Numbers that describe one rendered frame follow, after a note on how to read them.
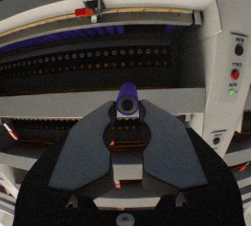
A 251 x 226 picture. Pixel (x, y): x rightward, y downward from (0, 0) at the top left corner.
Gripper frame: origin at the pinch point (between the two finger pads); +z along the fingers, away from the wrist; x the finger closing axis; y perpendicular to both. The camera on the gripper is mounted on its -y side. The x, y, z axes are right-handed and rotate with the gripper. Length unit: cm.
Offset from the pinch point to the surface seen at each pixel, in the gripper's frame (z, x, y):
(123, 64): 26.9, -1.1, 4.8
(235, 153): 13.1, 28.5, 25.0
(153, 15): 16.4, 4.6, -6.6
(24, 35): 16.3, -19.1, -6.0
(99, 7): 12.0, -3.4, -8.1
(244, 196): 13, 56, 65
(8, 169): 16, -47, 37
